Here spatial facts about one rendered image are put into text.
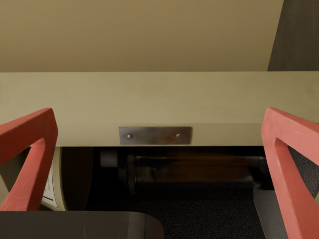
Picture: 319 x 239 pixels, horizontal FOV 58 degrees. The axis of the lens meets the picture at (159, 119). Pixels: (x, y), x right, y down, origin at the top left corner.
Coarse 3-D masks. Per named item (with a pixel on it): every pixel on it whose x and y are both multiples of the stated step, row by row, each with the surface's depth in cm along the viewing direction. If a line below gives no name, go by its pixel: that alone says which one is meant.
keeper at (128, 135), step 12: (120, 132) 28; (132, 132) 28; (144, 132) 28; (156, 132) 28; (168, 132) 28; (180, 132) 28; (120, 144) 29; (132, 144) 29; (144, 144) 29; (156, 144) 29; (168, 144) 29; (180, 144) 29
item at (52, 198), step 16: (64, 160) 50; (80, 160) 51; (48, 176) 36; (64, 176) 49; (80, 176) 50; (48, 192) 36; (64, 192) 47; (80, 192) 48; (64, 208) 37; (80, 208) 45
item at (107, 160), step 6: (102, 150) 44; (108, 150) 44; (114, 150) 44; (120, 150) 41; (102, 156) 43; (108, 156) 43; (114, 156) 43; (120, 156) 41; (102, 162) 43; (108, 162) 43; (114, 162) 43; (120, 162) 41; (120, 168) 41; (120, 174) 41; (120, 180) 42; (126, 186) 42
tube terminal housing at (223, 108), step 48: (0, 96) 32; (48, 96) 32; (96, 96) 32; (144, 96) 32; (192, 96) 31; (240, 96) 31; (288, 96) 31; (96, 144) 29; (192, 144) 29; (240, 144) 29; (0, 192) 33
